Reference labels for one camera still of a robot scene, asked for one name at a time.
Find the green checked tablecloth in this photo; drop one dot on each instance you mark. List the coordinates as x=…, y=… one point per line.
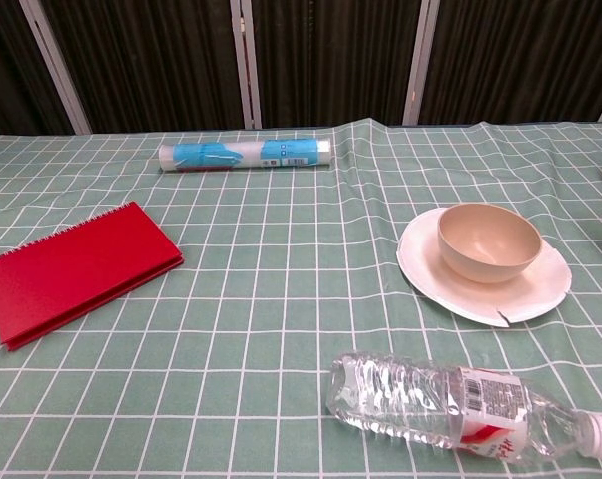
x=260, y=309

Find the clear roll with blue print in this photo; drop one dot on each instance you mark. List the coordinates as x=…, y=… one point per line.
x=245, y=155

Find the beige bowl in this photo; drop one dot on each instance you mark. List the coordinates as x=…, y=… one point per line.
x=485, y=259

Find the clear plastic water bottle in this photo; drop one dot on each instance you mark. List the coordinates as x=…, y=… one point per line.
x=410, y=399

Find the red spiral notebook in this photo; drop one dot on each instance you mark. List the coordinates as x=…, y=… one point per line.
x=76, y=269

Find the white paper plate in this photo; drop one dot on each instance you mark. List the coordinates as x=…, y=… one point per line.
x=520, y=299

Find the black pleated curtain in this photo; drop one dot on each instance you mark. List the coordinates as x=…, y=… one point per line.
x=156, y=60

